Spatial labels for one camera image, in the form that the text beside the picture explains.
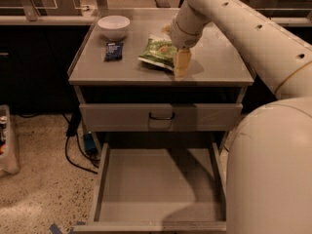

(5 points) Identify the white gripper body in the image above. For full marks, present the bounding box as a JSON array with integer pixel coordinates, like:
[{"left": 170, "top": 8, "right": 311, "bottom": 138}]
[{"left": 170, "top": 15, "right": 204, "bottom": 49}]

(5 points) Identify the green jalapeno chip bag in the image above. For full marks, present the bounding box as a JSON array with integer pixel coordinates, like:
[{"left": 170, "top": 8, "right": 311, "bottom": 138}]
[{"left": 138, "top": 35, "right": 177, "bottom": 71}]

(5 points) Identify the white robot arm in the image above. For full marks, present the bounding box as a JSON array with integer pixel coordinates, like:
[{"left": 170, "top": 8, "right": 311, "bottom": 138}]
[{"left": 169, "top": 0, "right": 312, "bottom": 234}]

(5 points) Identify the closed grey top drawer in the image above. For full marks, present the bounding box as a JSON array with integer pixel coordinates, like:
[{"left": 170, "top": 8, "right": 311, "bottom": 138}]
[{"left": 80, "top": 103, "right": 243, "bottom": 132}]

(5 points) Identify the grey drawer cabinet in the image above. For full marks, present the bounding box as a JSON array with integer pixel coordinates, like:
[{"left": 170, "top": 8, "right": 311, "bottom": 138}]
[{"left": 69, "top": 9, "right": 254, "bottom": 220}]

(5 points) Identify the open grey middle drawer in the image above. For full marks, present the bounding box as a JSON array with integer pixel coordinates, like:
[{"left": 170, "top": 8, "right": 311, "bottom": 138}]
[{"left": 73, "top": 146, "right": 226, "bottom": 234}]

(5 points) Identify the white ceramic bowl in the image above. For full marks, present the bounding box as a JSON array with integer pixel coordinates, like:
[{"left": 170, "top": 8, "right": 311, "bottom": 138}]
[{"left": 97, "top": 16, "right": 130, "bottom": 41}]

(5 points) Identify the dark blue snack packet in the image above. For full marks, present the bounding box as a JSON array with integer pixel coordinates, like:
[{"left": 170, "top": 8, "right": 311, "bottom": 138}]
[{"left": 104, "top": 42, "right": 123, "bottom": 61}]

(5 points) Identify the black power plug block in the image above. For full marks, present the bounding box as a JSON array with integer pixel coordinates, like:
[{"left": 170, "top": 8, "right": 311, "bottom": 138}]
[{"left": 66, "top": 109, "right": 81, "bottom": 137}]

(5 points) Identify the blue power adapter box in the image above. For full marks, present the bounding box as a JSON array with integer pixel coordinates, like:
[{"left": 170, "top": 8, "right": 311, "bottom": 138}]
[{"left": 83, "top": 134, "right": 97, "bottom": 153}]

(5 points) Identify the clear plastic storage bin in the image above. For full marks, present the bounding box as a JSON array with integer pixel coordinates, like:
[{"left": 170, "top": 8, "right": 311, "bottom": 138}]
[{"left": 0, "top": 105, "right": 20, "bottom": 175}]

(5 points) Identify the blue floor tape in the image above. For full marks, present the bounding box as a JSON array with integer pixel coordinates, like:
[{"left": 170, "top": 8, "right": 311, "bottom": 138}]
[{"left": 48, "top": 220, "right": 86, "bottom": 234}]

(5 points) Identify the black drawer handle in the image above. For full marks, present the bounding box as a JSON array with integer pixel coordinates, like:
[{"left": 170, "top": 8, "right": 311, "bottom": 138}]
[{"left": 148, "top": 112, "right": 176, "bottom": 121}]

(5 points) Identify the black floor cable left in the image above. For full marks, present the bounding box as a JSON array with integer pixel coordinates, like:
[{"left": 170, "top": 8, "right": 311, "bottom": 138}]
[{"left": 61, "top": 113, "right": 100, "bottom": 176}]

